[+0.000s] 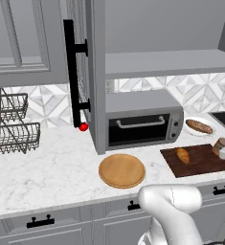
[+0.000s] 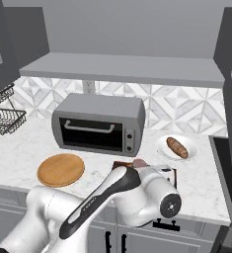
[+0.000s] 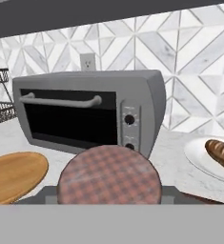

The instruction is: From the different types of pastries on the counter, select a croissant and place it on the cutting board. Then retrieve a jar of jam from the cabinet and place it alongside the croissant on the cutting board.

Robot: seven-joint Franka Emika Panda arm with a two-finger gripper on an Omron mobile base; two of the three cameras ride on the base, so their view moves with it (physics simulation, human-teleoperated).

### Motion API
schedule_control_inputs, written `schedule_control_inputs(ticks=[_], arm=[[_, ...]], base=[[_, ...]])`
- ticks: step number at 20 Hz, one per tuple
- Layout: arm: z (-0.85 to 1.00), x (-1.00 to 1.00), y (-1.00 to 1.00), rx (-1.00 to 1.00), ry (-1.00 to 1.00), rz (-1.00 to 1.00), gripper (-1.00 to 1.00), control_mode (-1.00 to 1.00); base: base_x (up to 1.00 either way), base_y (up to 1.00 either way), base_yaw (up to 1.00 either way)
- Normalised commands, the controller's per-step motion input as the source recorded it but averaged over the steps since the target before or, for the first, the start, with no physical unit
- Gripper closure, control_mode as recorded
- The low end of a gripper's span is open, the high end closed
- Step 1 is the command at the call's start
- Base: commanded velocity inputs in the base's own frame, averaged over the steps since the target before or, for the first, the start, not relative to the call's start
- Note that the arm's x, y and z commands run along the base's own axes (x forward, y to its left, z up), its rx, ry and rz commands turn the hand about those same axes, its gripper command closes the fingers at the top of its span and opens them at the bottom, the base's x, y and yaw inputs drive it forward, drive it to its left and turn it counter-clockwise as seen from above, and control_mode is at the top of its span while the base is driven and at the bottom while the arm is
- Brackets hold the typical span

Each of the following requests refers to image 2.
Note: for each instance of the grey toaster oven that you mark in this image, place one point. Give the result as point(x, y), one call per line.
point(101, 108)

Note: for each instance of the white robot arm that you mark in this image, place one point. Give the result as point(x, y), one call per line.
point(137, 197)

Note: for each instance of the grey toaster oven knob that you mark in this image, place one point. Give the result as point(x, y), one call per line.
point(130, 135)
point(129, 148)

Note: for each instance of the white wall socket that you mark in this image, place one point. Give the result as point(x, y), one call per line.
point(88, 86)

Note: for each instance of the pinkish brown pastry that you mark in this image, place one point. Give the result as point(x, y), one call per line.
point(139, 162)

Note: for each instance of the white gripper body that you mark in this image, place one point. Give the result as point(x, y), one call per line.
point(153, 168)

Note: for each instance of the black hob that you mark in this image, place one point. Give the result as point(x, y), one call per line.
point(227, 184)

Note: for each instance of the brown croissant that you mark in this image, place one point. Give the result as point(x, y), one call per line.
point(177, 147)

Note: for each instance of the round wooden cutting board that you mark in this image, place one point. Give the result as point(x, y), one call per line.
point(60, 170)

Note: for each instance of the grey open wall cabinet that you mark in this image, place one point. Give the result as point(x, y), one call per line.
point(120, 67)

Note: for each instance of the grey drawer front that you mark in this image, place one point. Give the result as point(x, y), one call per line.
point(196, 227)
point(9, 197)

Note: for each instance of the brown square tray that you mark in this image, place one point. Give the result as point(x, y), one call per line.
point(120, 163)

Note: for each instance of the grey base cabinet door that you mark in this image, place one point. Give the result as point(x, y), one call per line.
point(167, 243)
point(2, 224)
point(97, 238)

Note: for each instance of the white plate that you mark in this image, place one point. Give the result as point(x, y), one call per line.
point(191, 147)

